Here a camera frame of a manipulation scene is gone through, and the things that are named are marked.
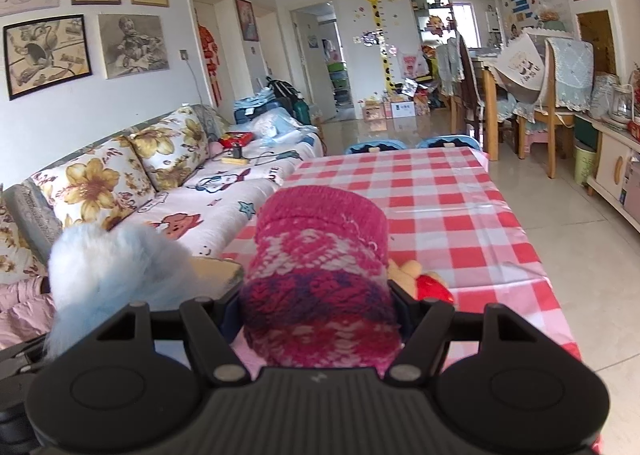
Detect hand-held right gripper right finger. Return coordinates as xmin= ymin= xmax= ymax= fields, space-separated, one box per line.
xmin=384 ymin=285 xmax=541 ymax=383

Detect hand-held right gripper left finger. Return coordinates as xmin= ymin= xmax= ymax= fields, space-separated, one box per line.
xmin=95 ymin=284 xmax=251 ymax=386

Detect brown plush bear red shirt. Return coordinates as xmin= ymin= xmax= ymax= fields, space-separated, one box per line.
xmin=387 ymin=259 xmax=458 ymax=307

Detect green cardboard box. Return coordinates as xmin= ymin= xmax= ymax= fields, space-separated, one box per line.
xmin=189 ymin=255 xmax=246 ymax=287

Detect pink knitted hat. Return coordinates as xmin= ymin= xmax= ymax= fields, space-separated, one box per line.
xmin=240 ymin=185 xmax=403 ymax=370

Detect light blue fluffy plush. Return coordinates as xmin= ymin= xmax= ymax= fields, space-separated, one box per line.
xmin=44 ymin=224 xmax=197 ymax=362

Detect pink padded jacket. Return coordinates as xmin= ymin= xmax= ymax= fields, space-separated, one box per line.
xmin=0 ymin=277 xmax=57 ymax=348

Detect red checkered tablecloth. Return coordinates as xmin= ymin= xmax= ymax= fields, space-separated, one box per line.
xmin=220 ymin=148 xmax=585 ymax=372

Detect blue chair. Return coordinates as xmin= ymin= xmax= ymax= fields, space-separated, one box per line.
xmin=344 ymin=139 xmax=407 ymax=154
xmin=415 ymin=134 xmax=484 ymax=151

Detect red flat box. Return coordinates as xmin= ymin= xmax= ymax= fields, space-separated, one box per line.
xmin=220 ymin=132 xmax=255 ymax=149

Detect small floral sofa cushion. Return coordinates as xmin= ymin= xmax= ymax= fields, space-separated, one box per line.
xmin=127 ymin=108 xmax=211 ymax=192

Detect large floral sofa cushion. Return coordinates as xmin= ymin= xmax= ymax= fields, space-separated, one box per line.
xmin=30 ymin=138 xmax=158 ymax=232

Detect grey sofa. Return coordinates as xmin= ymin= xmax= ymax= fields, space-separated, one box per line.
xmin=0 ymin=104 xmax=326 ymax=351

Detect plastic wrapped blue quilt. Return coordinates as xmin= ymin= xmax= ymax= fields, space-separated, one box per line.
xmin=250 ymin=111 xmax=321 ymax=142

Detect cardboard boxes on floor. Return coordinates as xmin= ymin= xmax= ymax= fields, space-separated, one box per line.
xmin=362 ymin=94 xmax=432 ymax=121

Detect blue suitcase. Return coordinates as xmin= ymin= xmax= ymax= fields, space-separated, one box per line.
xmin=233 ymin=94 xmax=282 ymax=124

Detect pink stool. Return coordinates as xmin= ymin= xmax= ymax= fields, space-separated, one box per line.
xmin=514 ymin=130 xmax=551 ymax=159

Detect black suitcase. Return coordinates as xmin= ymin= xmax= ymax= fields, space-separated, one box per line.
xmin=267 ymin=78 xmax=306 ymax=112

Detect coloured storage drawers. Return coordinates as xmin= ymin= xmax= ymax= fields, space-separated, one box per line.
xmin=327 ymin=62 xmax=351 ymax=109

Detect green trash bin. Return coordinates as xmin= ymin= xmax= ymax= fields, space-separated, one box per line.
xmin=573 ymin=144 xmax=599 ymax=186

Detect white wooden cabinet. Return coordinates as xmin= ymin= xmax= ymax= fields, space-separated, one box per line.
xmin=587 ymin=112 xmax=640 ymax=219

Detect giraffe height chart sticker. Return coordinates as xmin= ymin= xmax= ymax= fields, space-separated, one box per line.
xmin=362 ymin=0 xmax=402 ymax=96

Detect white printed cloth bag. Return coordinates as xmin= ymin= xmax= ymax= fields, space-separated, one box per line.
xmin=487 ymin=32 xmax=544 ymax=104

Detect wooden chair quilted cover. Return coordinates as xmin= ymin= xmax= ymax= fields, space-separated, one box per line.
xmin=516 ymin=37 xmax=597 ymax=179

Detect unframed pencil sketch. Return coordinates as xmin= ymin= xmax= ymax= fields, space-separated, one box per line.
xmin=97 ymin=12 xmax=170 ymax=80

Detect glass jar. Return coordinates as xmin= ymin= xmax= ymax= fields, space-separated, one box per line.
xmin=612 ymin=84 xmax=636 ymax=124

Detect black framed cartoon drawing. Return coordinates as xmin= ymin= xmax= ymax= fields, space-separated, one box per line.
xmin=2 ymin=14 xmax=94 ymax=102

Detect red knot wall decoration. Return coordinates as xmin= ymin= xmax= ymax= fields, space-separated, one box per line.
xmin=197 ymin=24 xmax=222 ymax=104

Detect red framed wall picture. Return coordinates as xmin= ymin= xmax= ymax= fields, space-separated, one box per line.
xmin=235 ymin=0 xmax=260 ymax=42

